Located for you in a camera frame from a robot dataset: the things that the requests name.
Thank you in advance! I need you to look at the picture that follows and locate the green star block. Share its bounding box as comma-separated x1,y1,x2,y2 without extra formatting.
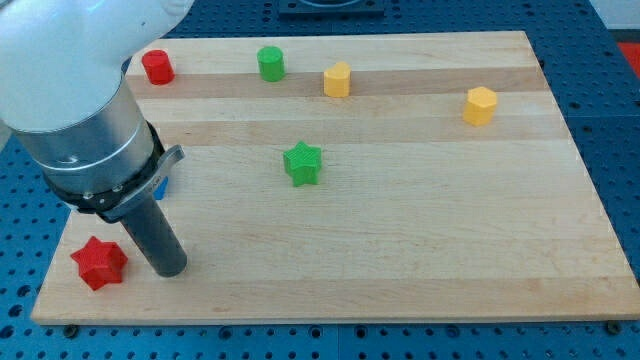
283,141,322,187

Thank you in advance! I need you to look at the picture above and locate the yellow hexagon block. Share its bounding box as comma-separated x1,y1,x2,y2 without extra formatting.
463,87,498,126

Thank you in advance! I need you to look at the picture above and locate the wooden board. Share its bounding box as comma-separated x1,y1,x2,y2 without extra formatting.
32,31,639,326

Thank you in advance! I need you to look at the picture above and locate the red object at edge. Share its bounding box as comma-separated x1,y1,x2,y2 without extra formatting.
617,42,640,77

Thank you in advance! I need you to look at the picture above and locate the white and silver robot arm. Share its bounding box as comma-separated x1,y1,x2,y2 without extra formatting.
1,0,193,277

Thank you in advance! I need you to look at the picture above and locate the blue block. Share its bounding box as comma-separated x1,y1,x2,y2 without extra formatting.
153,177,168,201

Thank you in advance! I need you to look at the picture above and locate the red cylinder block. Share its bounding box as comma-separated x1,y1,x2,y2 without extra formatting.
141,49,175,85

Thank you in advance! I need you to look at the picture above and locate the green cylinder block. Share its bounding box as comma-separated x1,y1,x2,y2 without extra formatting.
257,46,286,82

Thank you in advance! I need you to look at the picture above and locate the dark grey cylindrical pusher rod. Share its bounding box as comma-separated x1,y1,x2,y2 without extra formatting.
120,197,187,277

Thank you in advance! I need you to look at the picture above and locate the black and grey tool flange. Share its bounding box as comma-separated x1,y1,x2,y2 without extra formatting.
43,122,185,223

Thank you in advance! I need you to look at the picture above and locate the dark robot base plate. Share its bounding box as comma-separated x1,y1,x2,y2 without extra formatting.
276,0,385,19

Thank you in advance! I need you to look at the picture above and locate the red star block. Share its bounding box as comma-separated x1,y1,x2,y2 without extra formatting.
70,236,128,291

